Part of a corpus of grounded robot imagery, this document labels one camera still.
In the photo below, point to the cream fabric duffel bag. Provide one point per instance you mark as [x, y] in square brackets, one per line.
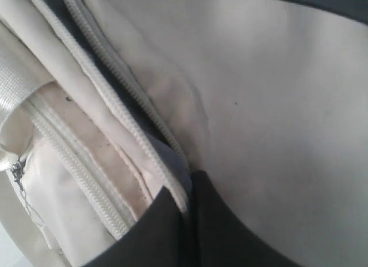
[105, 102]

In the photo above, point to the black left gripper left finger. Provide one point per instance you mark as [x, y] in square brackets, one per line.
[158, 239]

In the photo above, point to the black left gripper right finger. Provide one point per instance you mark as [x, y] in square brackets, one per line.
[221, 238]

